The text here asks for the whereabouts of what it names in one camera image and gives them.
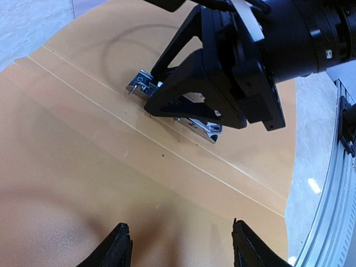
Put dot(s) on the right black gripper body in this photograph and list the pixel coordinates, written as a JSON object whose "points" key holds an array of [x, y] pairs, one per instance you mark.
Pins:
{"points": [[233, 63]]}

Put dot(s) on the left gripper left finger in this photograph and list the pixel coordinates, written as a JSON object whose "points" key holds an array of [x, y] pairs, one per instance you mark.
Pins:
{"points": [[114, 251]]}

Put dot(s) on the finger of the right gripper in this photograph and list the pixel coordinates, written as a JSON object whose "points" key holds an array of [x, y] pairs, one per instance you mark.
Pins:
{"points": [[215, 107], [190, 70]]}

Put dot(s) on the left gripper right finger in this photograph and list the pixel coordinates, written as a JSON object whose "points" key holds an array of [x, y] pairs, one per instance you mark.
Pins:
{"points": [[250, 250]]}

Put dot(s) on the metal folder spine clip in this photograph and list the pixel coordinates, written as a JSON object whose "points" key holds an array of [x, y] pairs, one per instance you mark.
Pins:
{"points": [[145, 86]]}

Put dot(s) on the orange file folder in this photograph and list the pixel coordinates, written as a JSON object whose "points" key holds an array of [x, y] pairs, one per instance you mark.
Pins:
{"points": [[79, 154]]}

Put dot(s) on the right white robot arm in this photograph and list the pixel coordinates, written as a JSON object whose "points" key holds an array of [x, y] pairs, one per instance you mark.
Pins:
{"points": [[300, 37]]}

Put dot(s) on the front aluminium rail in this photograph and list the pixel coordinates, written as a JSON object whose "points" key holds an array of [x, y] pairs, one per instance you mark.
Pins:
{"points": [[320, 212]]}

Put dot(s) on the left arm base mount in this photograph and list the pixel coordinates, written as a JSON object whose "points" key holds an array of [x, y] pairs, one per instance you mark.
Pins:
{"points": [[346, 126]]}

